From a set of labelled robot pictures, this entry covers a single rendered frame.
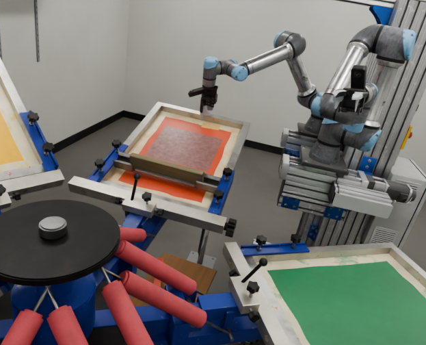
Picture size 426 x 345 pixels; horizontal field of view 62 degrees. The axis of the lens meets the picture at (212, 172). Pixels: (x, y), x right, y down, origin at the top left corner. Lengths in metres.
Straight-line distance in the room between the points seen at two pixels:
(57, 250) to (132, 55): 4.98
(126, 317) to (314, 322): 0.71
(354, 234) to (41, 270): 1.80
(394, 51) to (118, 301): 1.40
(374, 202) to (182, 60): 4.11
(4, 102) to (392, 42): 1.68
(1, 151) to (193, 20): 4.06
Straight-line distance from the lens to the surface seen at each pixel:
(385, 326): 1.48
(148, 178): 1.71
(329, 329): 1.36
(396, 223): 2.21
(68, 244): 0.89
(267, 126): 5.34
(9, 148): 1.68
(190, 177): 1.61
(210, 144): 1.94
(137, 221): 1.41
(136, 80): 5.74
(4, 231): 0.96
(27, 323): 0.84
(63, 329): 0.83
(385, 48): 1.71
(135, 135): 1.92
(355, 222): 2.21
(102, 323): 1.12
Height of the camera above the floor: 1.87
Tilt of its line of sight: 25 degrees down
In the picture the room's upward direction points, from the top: 10 degrees clockwise
